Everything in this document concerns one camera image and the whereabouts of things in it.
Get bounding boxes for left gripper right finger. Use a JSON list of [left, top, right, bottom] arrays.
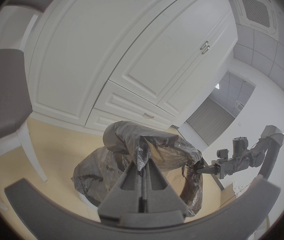
[[144, 158, 190, 219]]

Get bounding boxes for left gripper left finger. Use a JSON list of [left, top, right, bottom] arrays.
[[98, 161, 144, 222]]

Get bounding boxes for black plastic bag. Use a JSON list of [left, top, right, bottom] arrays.
[[72, 120, 205, 218]]

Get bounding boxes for white trash bin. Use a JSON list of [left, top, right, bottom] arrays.
[[78, 193, 100, 207]]

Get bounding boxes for grey curtain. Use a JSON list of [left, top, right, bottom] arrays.
[[185, 98, 235, 147]]

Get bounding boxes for white chair grey cushions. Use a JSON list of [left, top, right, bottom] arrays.
[[0, 0, 65, 183]]

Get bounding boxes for white wardrobe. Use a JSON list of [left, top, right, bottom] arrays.
[[24, 0, 239, 137]]

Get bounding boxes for ceiling air conditioner vent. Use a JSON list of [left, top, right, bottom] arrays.
[[233, 0, 280, 36]]

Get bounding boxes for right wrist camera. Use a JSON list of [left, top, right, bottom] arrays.
[[217, 148, 229, 161]]

